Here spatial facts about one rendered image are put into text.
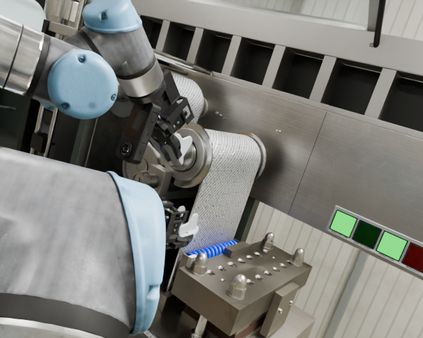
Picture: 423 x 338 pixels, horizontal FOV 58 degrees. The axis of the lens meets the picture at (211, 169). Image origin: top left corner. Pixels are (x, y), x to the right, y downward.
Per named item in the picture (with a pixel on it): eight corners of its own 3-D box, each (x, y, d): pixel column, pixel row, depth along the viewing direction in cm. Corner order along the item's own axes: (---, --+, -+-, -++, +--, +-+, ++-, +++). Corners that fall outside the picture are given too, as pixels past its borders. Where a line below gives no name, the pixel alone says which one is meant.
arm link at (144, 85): (134, 84, 60) (102, 72, 64) (145, 105, 63) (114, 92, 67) (164, 55, 62) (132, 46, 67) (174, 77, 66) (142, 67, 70)
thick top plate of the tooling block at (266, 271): (170, 292, 81) (178, 267, 80) (257, 257, 114) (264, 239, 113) (229, 336, 73) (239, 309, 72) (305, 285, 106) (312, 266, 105)
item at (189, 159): (193, 136, 80) (192, 172, 80) (198, 137, 82) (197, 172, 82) (166, 137, 85) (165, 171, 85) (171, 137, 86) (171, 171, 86)
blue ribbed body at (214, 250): (179, 263, 87) (183, 249, 86) (229, 247, 104) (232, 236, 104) (190, 271, 85) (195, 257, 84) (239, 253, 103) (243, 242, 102)
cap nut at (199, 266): (185, 269, 81) (191, 250, 80) (196, 265, 84) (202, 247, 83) (199, 277, 79) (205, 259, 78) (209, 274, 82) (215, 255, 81)
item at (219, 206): (176, 258, 86) (200, 183, 83) (230, 242, 106) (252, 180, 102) (178, 259, 86) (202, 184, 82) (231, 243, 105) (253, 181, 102)
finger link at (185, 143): (203, 154, 82) (189, 124, 75) (186, 174, 79) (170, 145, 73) (192, 150, 83) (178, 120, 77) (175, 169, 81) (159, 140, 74)
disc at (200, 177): (152, 173, 90) (170, 113, 87) (154, 173, 90) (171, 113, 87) (199, 198, 82) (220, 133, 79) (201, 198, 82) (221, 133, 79)
